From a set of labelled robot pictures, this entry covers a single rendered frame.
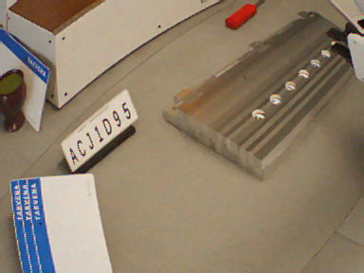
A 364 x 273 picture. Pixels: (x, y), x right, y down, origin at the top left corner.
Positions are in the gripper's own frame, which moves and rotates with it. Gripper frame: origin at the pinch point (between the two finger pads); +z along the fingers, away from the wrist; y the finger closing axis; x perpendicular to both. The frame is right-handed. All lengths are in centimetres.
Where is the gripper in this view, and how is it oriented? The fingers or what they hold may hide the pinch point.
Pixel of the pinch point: (337, 42)
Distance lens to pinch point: 161.7
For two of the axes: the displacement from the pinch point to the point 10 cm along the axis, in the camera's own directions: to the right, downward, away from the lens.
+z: -6.9, -2.8, 6.6
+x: 6.9, -5.3, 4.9
